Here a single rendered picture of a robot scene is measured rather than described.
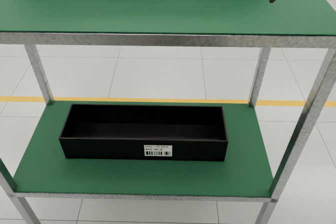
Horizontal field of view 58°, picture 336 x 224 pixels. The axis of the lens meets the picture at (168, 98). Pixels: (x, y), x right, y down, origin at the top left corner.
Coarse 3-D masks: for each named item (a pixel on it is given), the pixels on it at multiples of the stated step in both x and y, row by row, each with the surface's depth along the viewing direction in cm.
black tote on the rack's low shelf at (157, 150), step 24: (72, 120) 115; (96, 120) 120; (120, 120) 120; (144, 120) 120; (168, 120) 119; (192, 120) 119; (216, 120) 119; (72, 144) 104; (96, 144) 104; (120, 144) 104; (144, 144) 103; (168, 144) 103; (192, 144) 103; (216, 144) 102
